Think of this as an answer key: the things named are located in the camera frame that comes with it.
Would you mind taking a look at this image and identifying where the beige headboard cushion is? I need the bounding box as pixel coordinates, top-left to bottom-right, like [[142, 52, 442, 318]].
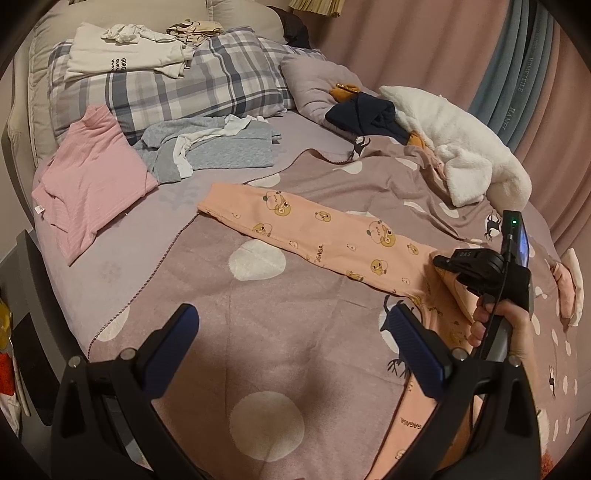
[[6, 0, 288, 163]]

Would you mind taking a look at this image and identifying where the mauve spotted blanket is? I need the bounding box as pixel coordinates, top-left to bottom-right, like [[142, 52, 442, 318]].
[[90, 145, 579, 479]]

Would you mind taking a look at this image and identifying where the straw tassel decoration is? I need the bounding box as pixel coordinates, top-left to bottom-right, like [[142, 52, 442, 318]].
[[290, 0, 345, 17]]

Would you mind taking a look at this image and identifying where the white folded shirt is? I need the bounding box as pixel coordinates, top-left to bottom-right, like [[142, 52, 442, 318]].
[[65, 22, 194, 81]]

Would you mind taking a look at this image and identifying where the plaid pillow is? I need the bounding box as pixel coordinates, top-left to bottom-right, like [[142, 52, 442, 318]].
[[48, 27, 325, 144]]

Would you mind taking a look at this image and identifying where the navy blue garment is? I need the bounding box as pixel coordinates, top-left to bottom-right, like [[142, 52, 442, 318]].
[[325, 93, 410, 145]]

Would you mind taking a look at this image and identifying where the peach cartoon print shirt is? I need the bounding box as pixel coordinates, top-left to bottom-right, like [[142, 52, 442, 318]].
[[197, 183, 473, 479]]

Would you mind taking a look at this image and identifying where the pink and white clothes pile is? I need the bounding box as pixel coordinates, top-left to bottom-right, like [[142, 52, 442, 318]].
[[550, 248, 585, 327]]

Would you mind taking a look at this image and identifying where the pink folded garment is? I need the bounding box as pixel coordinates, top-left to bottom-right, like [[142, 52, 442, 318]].
[[32, 105, 158, 264]]

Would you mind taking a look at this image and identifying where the pink curtain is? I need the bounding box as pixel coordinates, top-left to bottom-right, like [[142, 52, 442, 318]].
[[308, 1, 590, 261]]

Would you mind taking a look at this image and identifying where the grey folded garment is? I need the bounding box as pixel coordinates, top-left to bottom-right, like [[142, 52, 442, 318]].
[[133, 115, 281, 184]]

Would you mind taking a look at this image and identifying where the teal curtain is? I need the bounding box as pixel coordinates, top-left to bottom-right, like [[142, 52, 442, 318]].
[[469, 1, 554, 151]]

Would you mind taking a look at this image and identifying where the mauve pillow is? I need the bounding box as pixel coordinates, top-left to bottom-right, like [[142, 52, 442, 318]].
[[280, 55, 375, 141]]

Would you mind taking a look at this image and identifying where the mustard yellow garment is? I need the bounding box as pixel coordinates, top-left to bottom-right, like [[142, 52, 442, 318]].
[[329, 83, 362, 103]]

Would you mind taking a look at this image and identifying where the right hand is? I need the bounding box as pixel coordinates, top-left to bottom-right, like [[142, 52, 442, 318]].
[[468, 298, 537, 376]]

